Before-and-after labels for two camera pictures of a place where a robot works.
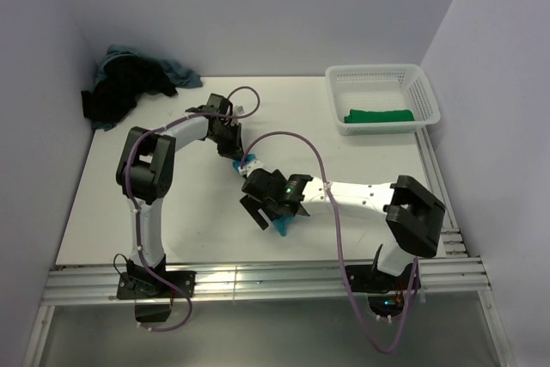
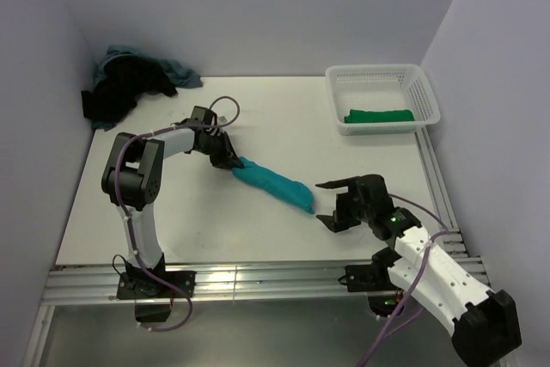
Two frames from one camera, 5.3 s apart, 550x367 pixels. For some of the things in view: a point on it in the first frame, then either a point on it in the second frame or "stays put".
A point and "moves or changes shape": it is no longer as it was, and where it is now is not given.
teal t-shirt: (281, 223) moves or changes shape
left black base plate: (133, 285) stays put
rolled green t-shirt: (379, 116) stays put
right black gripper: (253, 206) -> (340, 220)
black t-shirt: (122, 79) stays put
